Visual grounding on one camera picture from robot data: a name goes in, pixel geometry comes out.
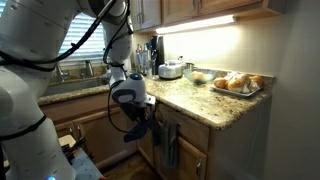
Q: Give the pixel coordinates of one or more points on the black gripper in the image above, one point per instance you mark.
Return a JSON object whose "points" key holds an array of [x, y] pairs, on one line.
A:
{"points": [[136, 111]]}

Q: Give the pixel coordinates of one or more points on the blue terry towel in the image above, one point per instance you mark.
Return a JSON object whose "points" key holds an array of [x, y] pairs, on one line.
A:
{"points": [[138, 131]]}

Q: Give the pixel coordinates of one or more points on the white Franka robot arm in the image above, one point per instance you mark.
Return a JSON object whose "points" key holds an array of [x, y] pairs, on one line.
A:
{"points": [[30, 100]]}

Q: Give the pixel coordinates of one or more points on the narrow wooden cabinet door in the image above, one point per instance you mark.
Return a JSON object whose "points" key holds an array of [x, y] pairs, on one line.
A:
{"points": [[145, 146]]}

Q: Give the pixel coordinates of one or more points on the grey hanging towel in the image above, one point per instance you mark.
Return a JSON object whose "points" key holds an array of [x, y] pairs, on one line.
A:
{"points": [[170, 143]]}

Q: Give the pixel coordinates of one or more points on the wooden sink cabinet door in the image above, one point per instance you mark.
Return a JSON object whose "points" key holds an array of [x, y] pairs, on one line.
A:
{"points": [[96, 136]]}

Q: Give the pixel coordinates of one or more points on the wide wooden cabinet door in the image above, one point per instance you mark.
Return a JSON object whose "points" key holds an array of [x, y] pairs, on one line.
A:
{"points": [[190, 163]]}

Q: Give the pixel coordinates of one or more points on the pale upper cabinet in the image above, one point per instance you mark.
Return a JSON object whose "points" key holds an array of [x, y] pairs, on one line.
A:
{"points": [[148, 13]]}

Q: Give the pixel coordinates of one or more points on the under-cabinet light strip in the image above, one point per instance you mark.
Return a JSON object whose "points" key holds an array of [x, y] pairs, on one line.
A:
{"points": [[196, 24]]}

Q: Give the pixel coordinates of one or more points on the wooden upper cabinet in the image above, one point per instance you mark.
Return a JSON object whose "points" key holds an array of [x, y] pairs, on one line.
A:
{"points": [[186, 8]]}

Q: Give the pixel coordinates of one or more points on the wide wooden drawer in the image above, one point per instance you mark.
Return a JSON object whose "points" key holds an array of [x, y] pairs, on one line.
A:
{"points": [[193, 128]]}

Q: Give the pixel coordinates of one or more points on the clear bottle metal cap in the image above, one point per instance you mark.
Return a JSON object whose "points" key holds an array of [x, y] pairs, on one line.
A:
{"points": [[146, 60]]}

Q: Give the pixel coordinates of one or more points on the blue bottle red band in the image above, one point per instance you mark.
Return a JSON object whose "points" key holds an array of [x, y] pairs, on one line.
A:
{"points": [[139, 60]]}

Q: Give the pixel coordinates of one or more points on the wooden sink front panel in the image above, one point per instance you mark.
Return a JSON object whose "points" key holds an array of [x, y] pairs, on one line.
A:
{"points": [[80, 106]]}

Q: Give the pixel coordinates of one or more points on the black coffee maker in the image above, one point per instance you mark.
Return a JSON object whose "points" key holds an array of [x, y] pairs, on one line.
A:
{"points": [[157, 53]]}

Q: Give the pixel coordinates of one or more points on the yellow fruit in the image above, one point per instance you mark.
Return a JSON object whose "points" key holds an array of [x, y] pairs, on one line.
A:
{"points": [[197, 76]]}

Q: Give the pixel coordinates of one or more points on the small metal pot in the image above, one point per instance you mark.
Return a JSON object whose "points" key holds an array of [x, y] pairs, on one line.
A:
{"points": [[189, 66]]}

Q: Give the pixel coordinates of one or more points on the metal soap dispenser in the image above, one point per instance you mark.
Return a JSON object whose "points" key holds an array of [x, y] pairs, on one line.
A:
{"points": [[89, 68]]}

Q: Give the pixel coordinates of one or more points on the black orange clamps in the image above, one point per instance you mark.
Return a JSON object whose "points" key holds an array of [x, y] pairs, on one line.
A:
{"points": [[75, 151]]}

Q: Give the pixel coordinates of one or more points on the glass fruit bowl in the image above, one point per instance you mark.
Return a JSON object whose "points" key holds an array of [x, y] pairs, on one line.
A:
{"points": [[210, 76]]}

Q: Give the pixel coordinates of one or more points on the white perforated board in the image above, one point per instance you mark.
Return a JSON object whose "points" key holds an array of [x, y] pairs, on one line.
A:
{"points": [[85, 168]]}

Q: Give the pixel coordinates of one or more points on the steel kitchen sink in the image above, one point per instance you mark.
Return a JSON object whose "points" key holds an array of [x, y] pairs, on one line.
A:
{"points": [[73, 86]]}

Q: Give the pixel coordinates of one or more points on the brown onion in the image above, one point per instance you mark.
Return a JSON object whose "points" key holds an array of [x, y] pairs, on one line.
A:
{"points": [[236, 84], [257, 80], [220, 83]]}

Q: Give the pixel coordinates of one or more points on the white rectangular plate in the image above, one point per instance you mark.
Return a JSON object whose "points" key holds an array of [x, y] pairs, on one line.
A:
{"points": [[233, 92]]}

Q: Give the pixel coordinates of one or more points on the chrome kitchen faucet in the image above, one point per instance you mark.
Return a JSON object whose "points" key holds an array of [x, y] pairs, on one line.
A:
{"points": [[60, 74]]}

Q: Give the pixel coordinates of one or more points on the white window blinds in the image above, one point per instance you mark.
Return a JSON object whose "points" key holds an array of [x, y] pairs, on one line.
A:
{"points": [[86, 36]]}

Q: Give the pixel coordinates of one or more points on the white garlic bulb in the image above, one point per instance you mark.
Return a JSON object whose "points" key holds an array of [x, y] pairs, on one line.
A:
{"points": [[250, 87]]}

